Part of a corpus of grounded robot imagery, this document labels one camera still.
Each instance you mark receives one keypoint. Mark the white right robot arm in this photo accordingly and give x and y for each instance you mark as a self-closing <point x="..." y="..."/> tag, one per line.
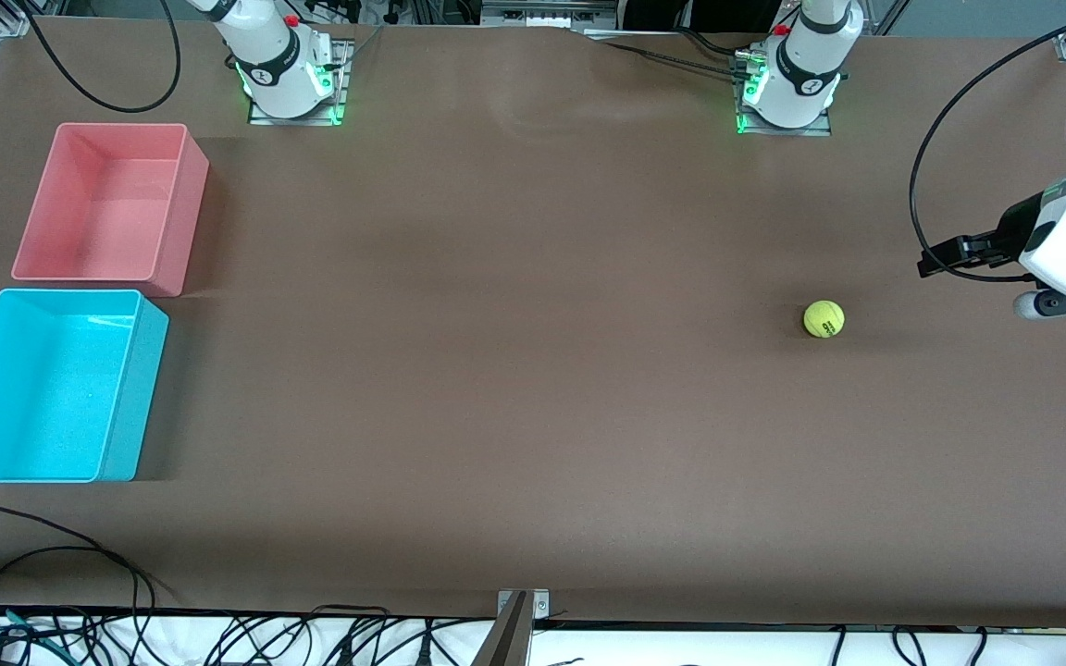
<point x="274" y="65"/>

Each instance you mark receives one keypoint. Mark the yellow tennis ball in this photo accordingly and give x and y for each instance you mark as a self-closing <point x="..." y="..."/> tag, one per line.
<point x="824" y="319"/>

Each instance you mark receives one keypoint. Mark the blue plastic bin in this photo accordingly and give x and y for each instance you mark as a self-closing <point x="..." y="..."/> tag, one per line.
<point x="43" y="407"/>

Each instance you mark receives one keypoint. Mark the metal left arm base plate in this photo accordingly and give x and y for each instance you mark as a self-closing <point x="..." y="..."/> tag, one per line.
<point x="820" y="129"/>

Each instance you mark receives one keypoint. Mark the small metal table bracket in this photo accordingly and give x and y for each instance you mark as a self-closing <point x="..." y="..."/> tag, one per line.
<point x="540" y="606"/>

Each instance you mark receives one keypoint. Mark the grey metal post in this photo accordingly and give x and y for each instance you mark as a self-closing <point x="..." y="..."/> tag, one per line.
<point x="505" y="643"/>

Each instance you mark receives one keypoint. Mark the pink plastic bin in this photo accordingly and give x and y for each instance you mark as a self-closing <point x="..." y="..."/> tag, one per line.
<point x="107" y="222"/>

